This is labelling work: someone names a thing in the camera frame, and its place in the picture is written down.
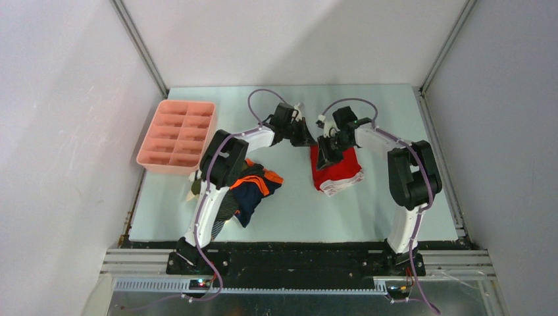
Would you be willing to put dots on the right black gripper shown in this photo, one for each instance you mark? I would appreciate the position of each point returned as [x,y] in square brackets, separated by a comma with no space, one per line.
[326,158]

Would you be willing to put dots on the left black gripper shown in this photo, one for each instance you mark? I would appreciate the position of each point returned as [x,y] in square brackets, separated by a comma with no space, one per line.
[304,138]

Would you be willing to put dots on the red white underwear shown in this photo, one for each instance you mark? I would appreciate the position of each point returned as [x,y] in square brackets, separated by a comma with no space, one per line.
[338,177]

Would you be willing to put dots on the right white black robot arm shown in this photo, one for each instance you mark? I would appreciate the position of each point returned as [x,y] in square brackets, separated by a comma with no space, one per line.
[413,175]

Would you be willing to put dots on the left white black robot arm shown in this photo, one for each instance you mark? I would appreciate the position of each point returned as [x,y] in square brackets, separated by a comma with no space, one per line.
[221,166]

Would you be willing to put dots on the navy orange underwear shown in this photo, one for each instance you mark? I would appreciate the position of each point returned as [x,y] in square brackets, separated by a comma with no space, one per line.
[254,184]

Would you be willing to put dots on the dark striped underwear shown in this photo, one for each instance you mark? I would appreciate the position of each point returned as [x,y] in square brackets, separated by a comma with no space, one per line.
[229,204]

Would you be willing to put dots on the olive green underwear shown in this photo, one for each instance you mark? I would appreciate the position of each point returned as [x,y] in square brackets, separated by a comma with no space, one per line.
[195,188]

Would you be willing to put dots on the pink divided storage tray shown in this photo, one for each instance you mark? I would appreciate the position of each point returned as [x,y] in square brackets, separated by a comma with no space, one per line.
[177,137]

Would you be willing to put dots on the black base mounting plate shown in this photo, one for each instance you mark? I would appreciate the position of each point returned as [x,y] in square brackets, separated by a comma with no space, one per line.
[282,266]

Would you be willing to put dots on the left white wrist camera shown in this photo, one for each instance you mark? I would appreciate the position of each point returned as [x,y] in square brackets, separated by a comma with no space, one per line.
[297,112]

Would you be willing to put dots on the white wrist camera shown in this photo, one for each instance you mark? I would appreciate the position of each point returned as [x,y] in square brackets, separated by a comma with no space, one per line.
[328,127]
[297,112]

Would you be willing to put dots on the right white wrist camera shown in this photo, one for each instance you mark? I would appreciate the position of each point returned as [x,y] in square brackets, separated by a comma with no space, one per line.
[328,127]

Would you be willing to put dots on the right aluminium corner post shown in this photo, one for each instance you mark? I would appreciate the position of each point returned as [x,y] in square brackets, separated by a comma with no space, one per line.
[447,45]

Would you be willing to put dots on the aluminium corner post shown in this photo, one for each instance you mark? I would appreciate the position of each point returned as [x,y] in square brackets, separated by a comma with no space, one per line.
[140,46]
[447,45]

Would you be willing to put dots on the left aluminium corner post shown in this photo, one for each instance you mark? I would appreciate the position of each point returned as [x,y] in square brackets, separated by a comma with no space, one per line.
[140,46]

